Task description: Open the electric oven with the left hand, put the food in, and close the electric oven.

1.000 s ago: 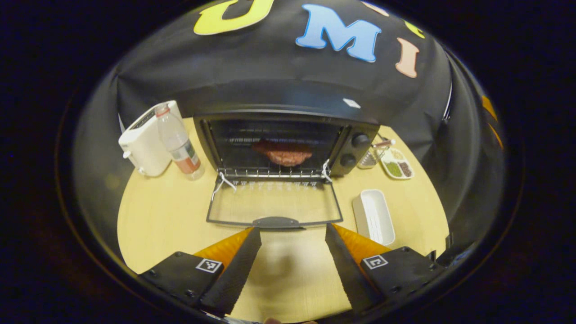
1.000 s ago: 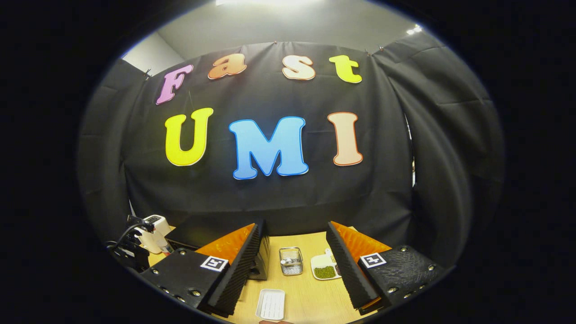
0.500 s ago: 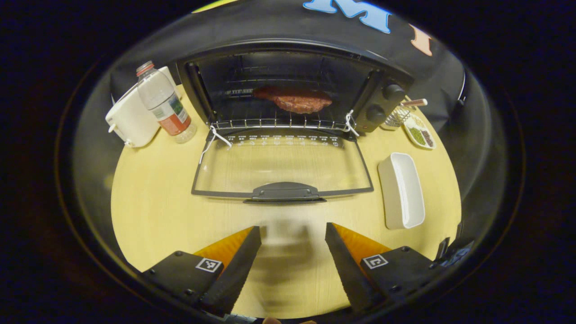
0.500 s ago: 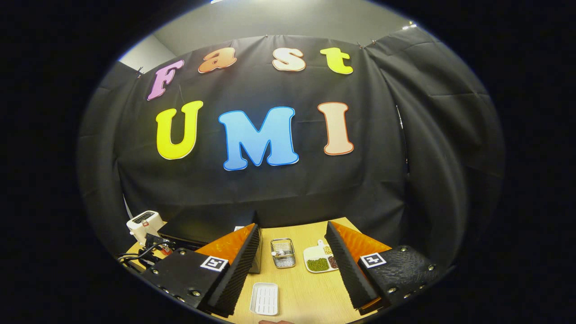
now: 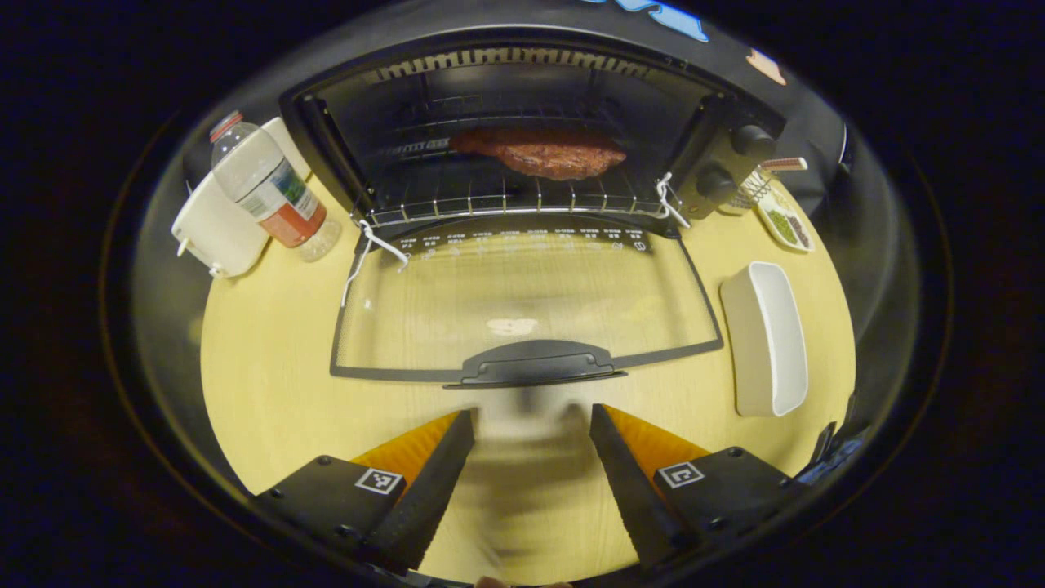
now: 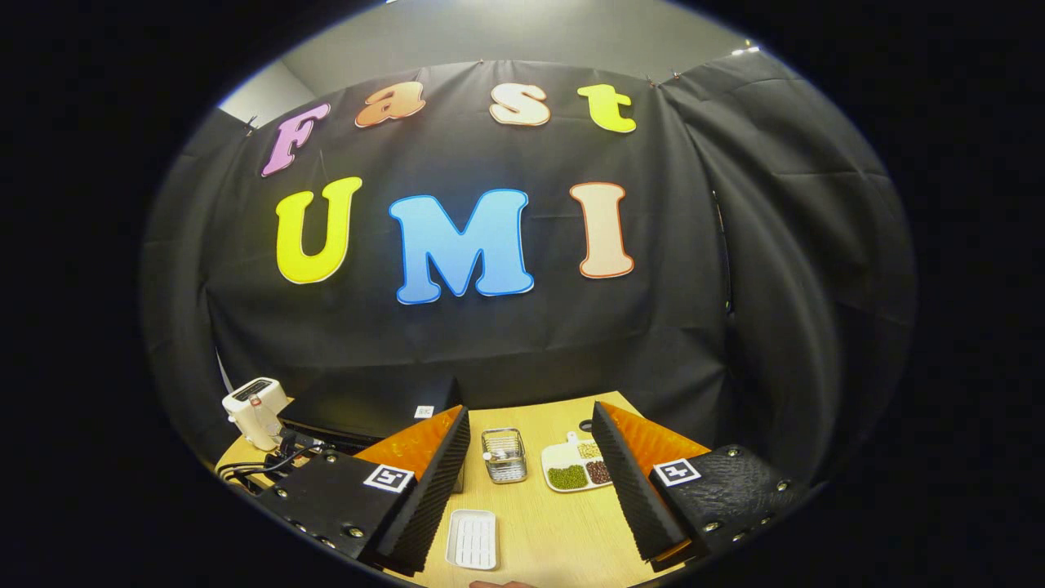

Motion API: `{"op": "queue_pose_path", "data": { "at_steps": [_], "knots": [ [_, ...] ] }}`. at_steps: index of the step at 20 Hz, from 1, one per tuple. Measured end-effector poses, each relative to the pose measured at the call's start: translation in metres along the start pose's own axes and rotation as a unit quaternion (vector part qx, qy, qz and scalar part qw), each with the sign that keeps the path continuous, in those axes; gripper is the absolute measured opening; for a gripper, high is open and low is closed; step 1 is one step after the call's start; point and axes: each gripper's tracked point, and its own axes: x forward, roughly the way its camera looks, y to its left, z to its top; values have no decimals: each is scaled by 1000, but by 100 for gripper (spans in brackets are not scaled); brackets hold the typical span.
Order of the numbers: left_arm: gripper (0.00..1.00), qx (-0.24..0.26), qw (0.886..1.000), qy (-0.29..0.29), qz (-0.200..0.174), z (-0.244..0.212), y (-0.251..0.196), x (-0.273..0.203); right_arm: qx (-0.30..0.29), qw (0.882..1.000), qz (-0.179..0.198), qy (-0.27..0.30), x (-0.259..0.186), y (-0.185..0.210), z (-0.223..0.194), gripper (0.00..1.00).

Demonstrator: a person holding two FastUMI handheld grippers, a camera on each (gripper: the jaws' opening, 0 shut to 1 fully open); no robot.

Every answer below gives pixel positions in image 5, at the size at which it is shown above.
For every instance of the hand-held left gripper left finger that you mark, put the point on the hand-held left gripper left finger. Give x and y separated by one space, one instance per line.
429 498

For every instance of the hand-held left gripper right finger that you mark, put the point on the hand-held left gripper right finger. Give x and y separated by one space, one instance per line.
633 498

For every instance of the black backdrop cloth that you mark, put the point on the black backdrop cloth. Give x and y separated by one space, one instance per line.
808 114

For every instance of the white toaster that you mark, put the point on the white toaster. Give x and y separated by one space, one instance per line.
212 237

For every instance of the white rectangular dish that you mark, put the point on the white rectangular dish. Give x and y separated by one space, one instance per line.
775 343

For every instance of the clear plastic bottle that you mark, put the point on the clear plastic bottle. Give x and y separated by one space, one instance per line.
269 188

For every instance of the red meat slab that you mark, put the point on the red meat slab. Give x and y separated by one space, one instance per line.
547 155

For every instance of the white divided bean plate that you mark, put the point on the white divided bean plate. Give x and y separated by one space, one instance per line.
784 227

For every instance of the black electric oven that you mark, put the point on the black electric oven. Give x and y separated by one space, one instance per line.
531 363

